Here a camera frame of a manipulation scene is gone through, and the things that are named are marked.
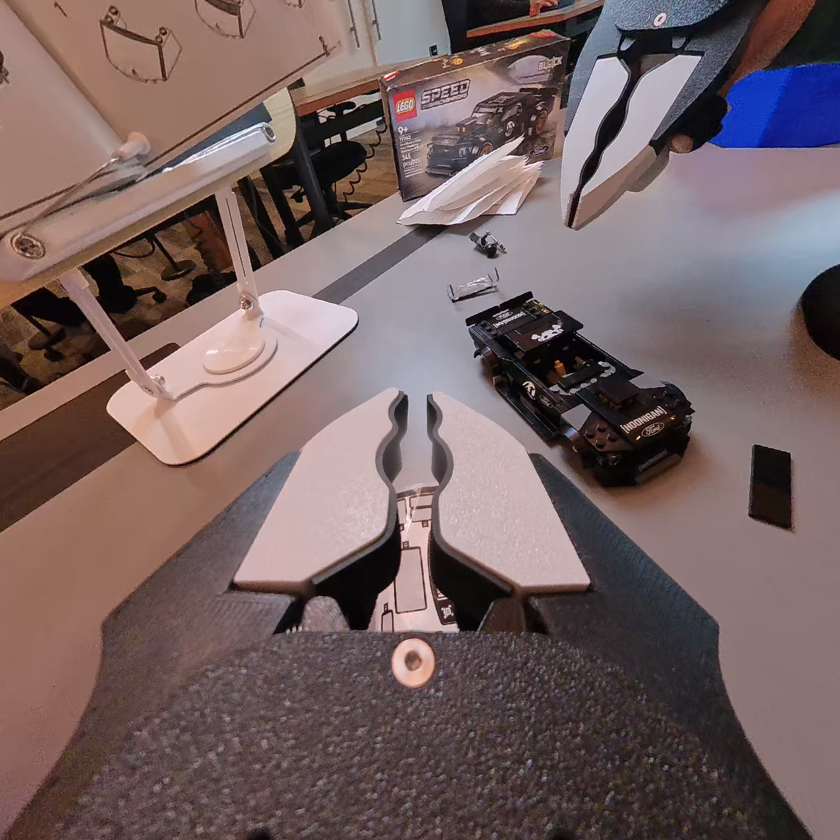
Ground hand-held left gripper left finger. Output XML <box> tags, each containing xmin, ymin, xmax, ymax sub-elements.
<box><xmin>233</xmin><ymin>387</ymin><xmax>408</xmax><ymax>626</ymax></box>

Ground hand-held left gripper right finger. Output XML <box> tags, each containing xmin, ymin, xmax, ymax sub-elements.
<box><xmin>427</xmin><ymin>392</ymin><xmax>592</xmax><ymax>629</ymax></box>

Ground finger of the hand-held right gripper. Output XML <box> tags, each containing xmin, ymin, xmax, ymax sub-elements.
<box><xmin>561</xmin><ymin>56</ymin><xmax>634</xmax><ymax>228</ymax></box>
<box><xmin>570</xmin><ymin>52</ymin><xmax>704</xmax><ymax>232</ymax></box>

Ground white sticker sheet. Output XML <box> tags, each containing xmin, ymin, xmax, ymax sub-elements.
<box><xmin>371</xmin><ymin>482</ymin><xmax>473</xmax><ymax>634</ymax></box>

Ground blue storage bin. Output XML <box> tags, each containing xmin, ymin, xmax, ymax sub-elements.
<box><xmin>709</xmin><ymin>66</ymin><xmax>840</xmax><ymax>149</ymax></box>

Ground black lego car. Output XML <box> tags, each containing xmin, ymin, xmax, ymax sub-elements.
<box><xmin>466</xmin><ymin>292</ymin><xmax>696</xmax><ymax>488</ymax></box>

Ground black lego plate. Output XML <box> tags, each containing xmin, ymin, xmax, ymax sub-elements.
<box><xmin>748</xmin><ymin>444</ymin><xmax>794</xmax><ymax>531</ymax></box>

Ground lego instruction booklet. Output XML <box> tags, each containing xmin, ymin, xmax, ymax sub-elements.
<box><xmin>0</xmin><ymin>0</ymin><xmax>350</xmax><ymax>217</ymax></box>

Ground lego set box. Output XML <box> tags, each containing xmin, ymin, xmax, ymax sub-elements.
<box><xmin>379</xmin><ymin>29</ymin><xmax>572</xmax><ymax>203</ymax></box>

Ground clear lego windshield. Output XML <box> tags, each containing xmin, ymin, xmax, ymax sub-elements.
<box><xmin>446</xmin><ymin>268</ymin><xmax>504</xmax><ymax>305</ymax></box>

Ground person's right hand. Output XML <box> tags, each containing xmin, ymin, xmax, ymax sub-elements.
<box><xmin>669</xmin><ymin>0</ymin><xmax>812</xmax><ymax>156</ymax></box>

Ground wooden office desk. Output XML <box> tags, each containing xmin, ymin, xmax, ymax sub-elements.
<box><xmin>289</xmin><ymin>59</ymin><xmax>427</xmax><ymax>248</ymax></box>
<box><xmin>466</xmin><ymin>0</ymin><xmax>606</xmax><ymax>39</ymax></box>

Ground white paper bags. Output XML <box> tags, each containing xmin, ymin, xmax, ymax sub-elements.
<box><xmin>397</xmin><ymin>141</ymin><xmax>545</xmax><ymax>228</ymax></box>

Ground white book stand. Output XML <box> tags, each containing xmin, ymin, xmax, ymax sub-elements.
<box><xmin>0</xmin><ymin>85</ymin><xmax>361</xmax><ymax>467</ymax></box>

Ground black office chair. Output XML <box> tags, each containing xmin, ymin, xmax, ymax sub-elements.
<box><xmin>308</xmin><ymin>105</ymin><xmax>372</xmax><ymax>221</ymax></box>

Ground black round object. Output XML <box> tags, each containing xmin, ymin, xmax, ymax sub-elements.
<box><xmin>801</xmin><ymin>268</ymin><xmax>840</xmax><ymax>362</ymax></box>

